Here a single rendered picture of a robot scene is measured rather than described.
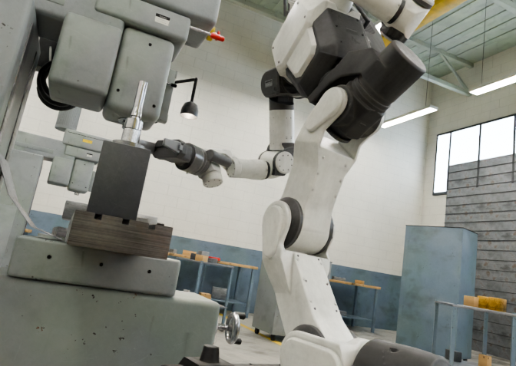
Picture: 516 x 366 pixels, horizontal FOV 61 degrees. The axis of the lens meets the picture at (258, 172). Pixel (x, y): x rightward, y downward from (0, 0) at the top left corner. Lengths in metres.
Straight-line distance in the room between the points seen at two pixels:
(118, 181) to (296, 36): 0.66
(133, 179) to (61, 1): 0.78
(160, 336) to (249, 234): 7.34
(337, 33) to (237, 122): 7.76
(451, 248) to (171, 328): 5.94
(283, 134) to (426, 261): 5.87
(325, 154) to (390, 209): 9.52
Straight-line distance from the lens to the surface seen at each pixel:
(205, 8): 1.79
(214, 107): 8.92
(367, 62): 1.17
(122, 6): 1.73
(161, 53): 1.70
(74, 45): 1.65
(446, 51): 10.99
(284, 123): 1.56
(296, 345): 1.08
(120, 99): 1.62
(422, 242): 7.33
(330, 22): 1.34
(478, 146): 10.50
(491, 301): 4.37
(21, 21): 1.56
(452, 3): 6.94
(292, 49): 1.38
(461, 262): 7.08
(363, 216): 10.21
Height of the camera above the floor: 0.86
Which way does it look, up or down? 12 degrees up
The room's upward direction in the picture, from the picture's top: 9 degrees clockwise
